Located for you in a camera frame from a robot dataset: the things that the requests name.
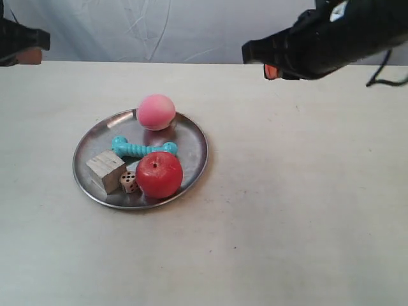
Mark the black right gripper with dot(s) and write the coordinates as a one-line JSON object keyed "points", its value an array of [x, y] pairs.
{"points": [[330, 37]]}

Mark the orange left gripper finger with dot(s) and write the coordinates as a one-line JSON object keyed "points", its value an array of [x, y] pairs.
{"points": [[33, 56]]}

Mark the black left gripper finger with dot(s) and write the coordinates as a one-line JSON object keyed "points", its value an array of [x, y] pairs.
{"points": [[16, 38]]}

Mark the round metal plate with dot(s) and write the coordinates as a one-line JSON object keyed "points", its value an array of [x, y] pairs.
{"points": [[193, 153]]}

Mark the white backdrop cloth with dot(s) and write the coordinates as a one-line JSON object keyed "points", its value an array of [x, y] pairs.
{"points": [[153, 31]]}

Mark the teal bone toy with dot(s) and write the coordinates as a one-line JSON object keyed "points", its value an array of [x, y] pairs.
{"points": [[123, 148]]}

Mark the pink peach ball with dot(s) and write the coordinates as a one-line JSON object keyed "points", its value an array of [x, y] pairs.
{"points": [[156, 112]]}

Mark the wooden cube block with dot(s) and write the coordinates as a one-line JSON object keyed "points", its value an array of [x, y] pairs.
{"points": [[106, 170]]}

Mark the red apple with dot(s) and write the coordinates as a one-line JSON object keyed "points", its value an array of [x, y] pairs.
{"points": [[159, 175]]}

